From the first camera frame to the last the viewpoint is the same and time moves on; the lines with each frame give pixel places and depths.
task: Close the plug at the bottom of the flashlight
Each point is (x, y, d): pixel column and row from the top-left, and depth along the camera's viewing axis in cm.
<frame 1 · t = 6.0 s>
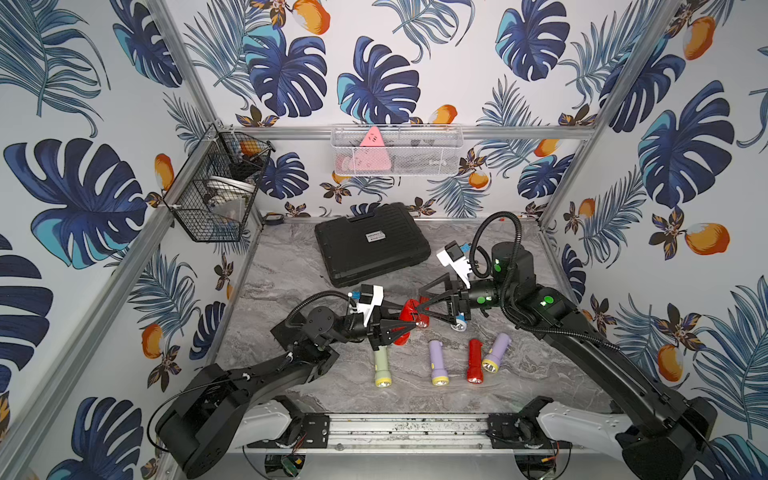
left hand: (412, 316, 64), fingers open
right hand: (420, 297, 63), fingers open
black plastic tool case: (370, 243, 106), point 8 cm above the table
green flashlight front: (383, 377, 81), point 4 cm above the table
purple flashlight front: (439, 374, 82), point 4 cm above the table
red flashlight front: (475, 369, 84), point 3 cm above the table
purple flashlight right: (496, 353, 87), point 3 cm above the table

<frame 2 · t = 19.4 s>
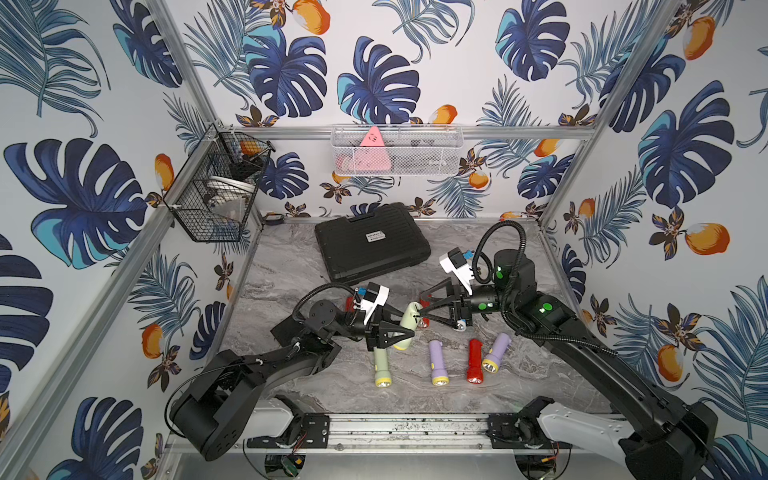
left hand: (412, 326, 65), fingers open
right hand: (422, 301, 64), fingers open
the named things where they were.

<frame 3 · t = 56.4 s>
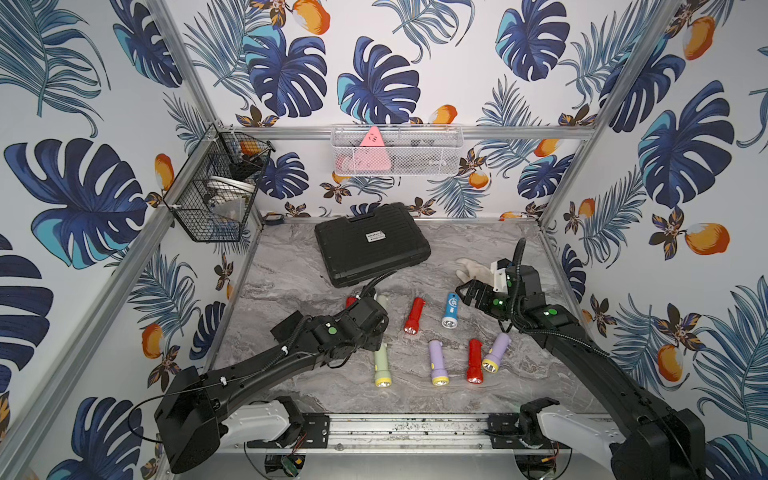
left hand: (372, 325, 79), fingers open
right hand: (468, 292, 82), fingers open
red flashlight middle back: (413, 319, 94), point 2 cm above the table
blue flashlight: (450, 319, 93), point 4 cm above the table
the other named things where they were.

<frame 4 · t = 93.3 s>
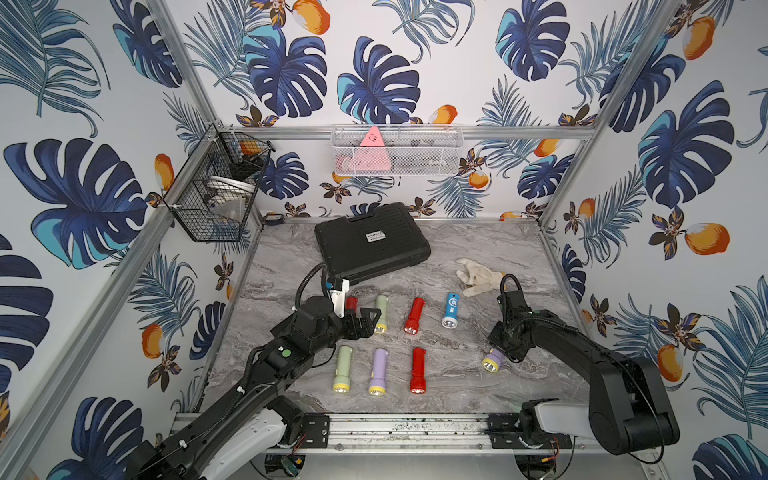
left hand: (368, 308, 75), fingers open
right hand: (497, 344, 89), fingers open
green flashlight front: (342, 379, 82), point 3 cm above the table
purple flashlight front: (377, 382, 81), point 3 cm above the table
red flashlight front: (418, 383, 81), point 3 cm above the table
